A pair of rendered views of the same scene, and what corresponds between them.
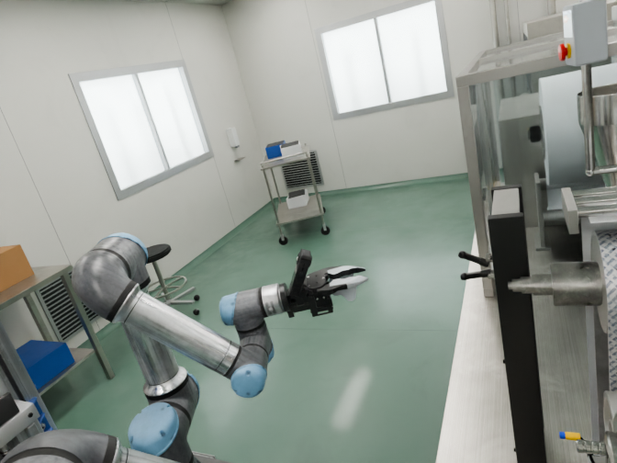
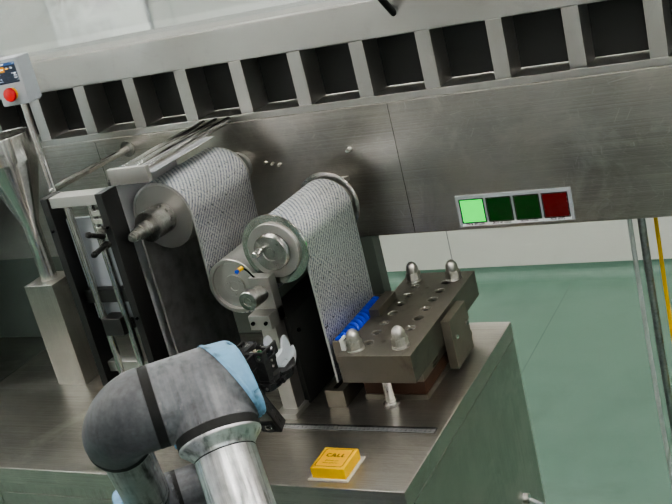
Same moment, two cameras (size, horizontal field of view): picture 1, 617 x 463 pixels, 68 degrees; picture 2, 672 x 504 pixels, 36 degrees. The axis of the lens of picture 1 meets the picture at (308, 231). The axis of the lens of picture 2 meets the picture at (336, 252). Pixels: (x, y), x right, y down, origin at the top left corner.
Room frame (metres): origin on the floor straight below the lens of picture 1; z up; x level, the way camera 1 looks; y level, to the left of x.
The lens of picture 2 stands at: (0.14, 1.71, 1.90)
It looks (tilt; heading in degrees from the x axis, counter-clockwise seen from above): 19 degrees down; 273
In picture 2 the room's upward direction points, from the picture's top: 14 degrees counter-clockwise
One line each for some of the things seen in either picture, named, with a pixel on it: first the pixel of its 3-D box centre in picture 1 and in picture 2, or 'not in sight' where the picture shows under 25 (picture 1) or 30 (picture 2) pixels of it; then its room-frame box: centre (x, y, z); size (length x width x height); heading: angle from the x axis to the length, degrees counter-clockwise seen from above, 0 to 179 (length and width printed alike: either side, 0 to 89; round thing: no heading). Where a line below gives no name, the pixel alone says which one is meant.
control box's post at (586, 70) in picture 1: (588, 118); (38, 146); (0.82, -0.55, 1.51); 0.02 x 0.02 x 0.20
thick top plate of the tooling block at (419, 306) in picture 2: not in sight; (412, 323); (0.12, -0.33, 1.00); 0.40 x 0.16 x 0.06; 63
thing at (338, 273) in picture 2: not in sight; (341, 278); (0.24, -0.35, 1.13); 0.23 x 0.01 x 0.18; 63
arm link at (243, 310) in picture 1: (244, 308); not in sight; (1.03, 0.20, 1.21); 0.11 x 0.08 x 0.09; 86
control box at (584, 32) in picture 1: (579, 33); (13, 80); (0.82, -0.54, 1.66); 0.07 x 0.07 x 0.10; 70
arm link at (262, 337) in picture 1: (255, 344); not in sight; (1.02, 0.20, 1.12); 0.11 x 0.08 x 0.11; 176
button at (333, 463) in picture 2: not in sight; (335, 463); (0.31, 0.02, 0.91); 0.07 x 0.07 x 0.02; 63
